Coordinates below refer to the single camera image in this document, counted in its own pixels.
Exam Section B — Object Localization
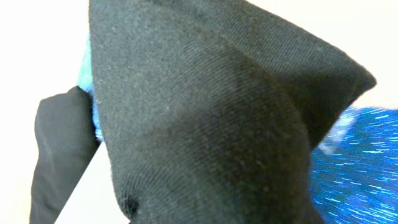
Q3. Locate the black cloth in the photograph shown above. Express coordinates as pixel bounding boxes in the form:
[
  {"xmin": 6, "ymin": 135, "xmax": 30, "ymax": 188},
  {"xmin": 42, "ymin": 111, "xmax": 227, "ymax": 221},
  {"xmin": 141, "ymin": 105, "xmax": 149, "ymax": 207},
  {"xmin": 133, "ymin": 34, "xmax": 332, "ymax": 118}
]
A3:
[{"xmin": 29, "ymin": 0, "xmax": 377, "ymax": 224}]

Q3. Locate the blue terry towel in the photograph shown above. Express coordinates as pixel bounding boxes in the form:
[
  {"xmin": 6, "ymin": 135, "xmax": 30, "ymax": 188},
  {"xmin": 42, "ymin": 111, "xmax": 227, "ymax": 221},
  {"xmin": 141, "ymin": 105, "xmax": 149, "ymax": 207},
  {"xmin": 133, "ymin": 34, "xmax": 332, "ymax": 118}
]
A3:
[{"xmin": 76, "ymin": 34, "xmax": 104, "ymax": 141}]

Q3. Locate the sparkly blue fabric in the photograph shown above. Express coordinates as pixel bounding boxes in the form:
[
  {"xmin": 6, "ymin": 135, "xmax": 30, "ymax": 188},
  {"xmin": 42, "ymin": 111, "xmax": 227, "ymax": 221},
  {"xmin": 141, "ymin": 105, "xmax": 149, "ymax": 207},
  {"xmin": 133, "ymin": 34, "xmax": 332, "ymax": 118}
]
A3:
[{"xmin": 310, "ymin": 107, "xmax": 397, "ymax": 224}]

